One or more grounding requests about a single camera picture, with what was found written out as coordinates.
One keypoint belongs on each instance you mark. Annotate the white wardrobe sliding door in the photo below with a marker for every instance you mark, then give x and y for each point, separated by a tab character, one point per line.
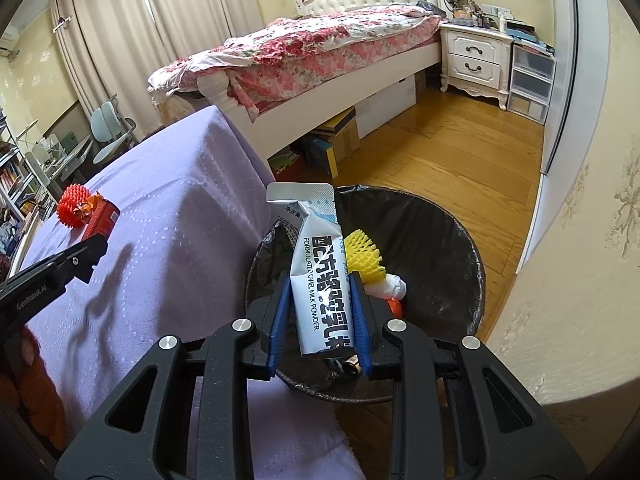
565	85

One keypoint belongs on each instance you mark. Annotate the pink floral duvet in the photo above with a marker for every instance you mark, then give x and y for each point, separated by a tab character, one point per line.
300	45

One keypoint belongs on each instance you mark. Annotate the beige curtain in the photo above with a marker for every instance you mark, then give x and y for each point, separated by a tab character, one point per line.
100	45
200	5

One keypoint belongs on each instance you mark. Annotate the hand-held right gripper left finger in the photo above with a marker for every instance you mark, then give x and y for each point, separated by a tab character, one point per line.
279	327

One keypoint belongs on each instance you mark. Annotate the white storage box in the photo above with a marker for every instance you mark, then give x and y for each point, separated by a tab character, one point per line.
387	105

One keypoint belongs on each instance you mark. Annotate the person's left hand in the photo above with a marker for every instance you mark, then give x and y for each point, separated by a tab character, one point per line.
23	349

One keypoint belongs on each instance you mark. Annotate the white air conditioner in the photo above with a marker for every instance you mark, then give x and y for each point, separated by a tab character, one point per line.
9	42

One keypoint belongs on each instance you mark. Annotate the red spiky ball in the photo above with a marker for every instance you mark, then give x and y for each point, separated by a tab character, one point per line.
67	205

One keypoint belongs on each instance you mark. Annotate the white blue powder sachet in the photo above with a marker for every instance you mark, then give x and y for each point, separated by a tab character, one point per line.
320	290

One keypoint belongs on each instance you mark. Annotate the small red object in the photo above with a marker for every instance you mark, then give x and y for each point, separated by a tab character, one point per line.
395	306

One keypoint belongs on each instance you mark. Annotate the clear plastic drawer unit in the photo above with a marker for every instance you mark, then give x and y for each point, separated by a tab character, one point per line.
530	80

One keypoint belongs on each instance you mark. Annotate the white bed with tufted headboard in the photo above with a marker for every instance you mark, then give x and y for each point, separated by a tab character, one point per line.
300	125

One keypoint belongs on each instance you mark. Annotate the white paper towel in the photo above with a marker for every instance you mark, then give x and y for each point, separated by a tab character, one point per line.
387	287

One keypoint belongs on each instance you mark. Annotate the white nightstand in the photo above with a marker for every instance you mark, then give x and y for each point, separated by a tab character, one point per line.
472	57

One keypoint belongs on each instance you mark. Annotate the purple tablecloth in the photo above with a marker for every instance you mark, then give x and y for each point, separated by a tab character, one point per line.
175	210

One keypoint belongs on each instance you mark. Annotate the black bag lined trash bin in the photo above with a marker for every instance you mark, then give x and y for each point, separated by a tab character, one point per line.
430	260

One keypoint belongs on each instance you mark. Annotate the study desk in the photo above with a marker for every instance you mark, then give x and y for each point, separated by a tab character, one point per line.
60	155

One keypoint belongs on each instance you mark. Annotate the red pack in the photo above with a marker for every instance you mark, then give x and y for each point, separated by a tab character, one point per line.
102	220

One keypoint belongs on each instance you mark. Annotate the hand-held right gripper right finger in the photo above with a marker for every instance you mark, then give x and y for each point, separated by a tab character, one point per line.
358	327

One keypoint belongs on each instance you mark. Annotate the light blue desk chair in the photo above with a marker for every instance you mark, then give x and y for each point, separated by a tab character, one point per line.
107	132

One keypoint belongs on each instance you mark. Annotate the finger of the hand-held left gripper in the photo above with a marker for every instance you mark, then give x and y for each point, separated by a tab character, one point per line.
80	259

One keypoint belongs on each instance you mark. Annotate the blue book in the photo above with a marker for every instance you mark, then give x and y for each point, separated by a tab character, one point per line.
527	32

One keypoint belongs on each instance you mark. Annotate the white bookshelf with books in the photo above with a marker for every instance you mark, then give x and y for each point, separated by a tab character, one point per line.
17	195

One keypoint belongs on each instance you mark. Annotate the yellow spiky ball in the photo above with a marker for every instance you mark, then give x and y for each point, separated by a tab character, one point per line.
362	255

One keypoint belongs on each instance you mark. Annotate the green printed box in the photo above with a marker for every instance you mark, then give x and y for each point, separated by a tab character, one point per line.
285	162

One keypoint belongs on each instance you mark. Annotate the cardboard box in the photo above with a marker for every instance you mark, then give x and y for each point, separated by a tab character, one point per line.
340	140

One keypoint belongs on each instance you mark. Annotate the pink floral bed sheet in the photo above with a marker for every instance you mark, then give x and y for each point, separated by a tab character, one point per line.
320	69

